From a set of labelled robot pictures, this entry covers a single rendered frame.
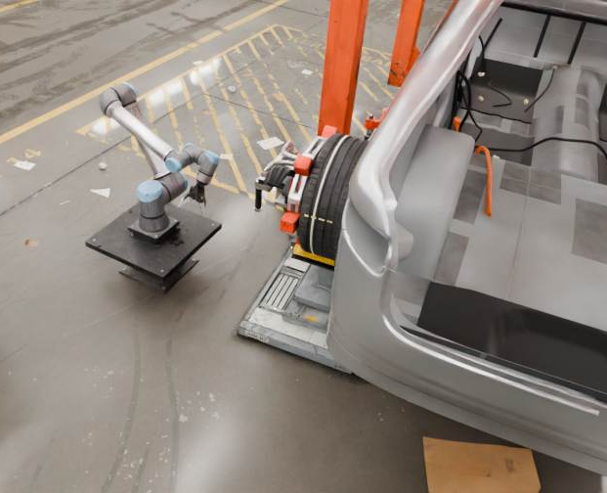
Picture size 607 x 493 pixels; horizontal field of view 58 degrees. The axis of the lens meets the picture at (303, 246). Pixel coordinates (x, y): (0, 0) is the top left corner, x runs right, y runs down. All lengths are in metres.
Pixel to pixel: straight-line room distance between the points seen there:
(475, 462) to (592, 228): 1.28
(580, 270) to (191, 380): 2.03
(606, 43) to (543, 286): 2.75
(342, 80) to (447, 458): 2.04
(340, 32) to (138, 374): 2.12
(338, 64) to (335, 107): 0.25
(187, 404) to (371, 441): 0.98
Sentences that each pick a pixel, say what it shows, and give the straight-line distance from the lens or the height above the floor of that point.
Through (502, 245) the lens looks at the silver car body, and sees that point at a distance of 2.69.
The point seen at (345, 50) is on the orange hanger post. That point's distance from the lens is 3.06.
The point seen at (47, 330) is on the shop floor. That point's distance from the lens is 3.57.
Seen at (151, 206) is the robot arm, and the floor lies 0.55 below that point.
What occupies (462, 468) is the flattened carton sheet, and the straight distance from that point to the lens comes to 3.05.
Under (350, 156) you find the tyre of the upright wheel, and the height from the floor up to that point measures 1.17.
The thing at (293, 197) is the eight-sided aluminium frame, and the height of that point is 0.97.
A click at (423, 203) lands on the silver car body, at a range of 2.42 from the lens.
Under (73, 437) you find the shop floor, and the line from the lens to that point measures 3.09.
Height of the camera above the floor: 2.56
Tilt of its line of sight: 40 degrees down
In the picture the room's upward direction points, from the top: 6 degrees clockwise
